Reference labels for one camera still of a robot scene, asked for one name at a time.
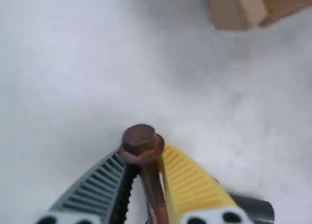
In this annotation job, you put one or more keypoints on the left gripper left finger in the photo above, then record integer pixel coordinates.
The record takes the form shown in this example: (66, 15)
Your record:
(97, 185)

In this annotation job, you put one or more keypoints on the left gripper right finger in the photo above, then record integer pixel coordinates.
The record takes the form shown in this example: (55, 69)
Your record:
(192, 180)

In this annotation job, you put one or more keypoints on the copper hex flange bolt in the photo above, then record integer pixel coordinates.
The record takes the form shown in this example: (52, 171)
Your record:
(141, 146)

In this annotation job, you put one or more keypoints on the black cylindrical sleeve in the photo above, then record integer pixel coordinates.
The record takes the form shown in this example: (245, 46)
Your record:
(253, 209)

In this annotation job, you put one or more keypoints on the cardboard box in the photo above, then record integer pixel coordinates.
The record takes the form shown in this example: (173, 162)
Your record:
(253, 8)

